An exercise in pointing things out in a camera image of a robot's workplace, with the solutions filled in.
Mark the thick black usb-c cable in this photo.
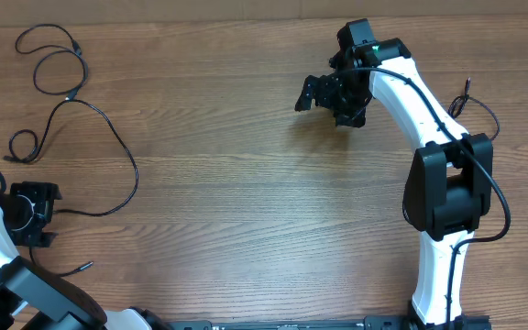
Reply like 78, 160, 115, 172
3, 98, 140, 279

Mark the thin black usb cable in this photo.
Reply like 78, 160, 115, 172
446, 76, 501, 142

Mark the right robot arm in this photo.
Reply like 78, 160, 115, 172
295, 19, 493, 329

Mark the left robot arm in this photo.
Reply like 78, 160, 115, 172
0, 181, 152, 330

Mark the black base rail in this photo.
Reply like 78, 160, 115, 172
162, 315, 492, 330

